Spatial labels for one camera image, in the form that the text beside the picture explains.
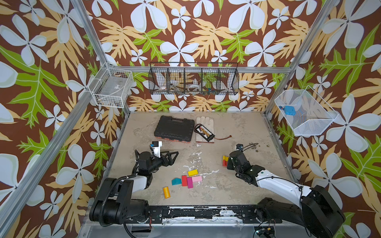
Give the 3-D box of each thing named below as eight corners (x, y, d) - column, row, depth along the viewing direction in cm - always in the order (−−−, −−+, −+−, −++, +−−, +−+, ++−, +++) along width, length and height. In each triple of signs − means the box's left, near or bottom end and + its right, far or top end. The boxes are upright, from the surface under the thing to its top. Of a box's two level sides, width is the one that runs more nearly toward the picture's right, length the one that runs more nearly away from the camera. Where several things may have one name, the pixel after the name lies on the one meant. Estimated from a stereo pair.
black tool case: (154, 139, 106) (152, 134, 101) (162, 120, 118) (161, 115, 113) (191, 145, 103) (191, 140, 98) (195, 125, 115) (195, 120, 110)
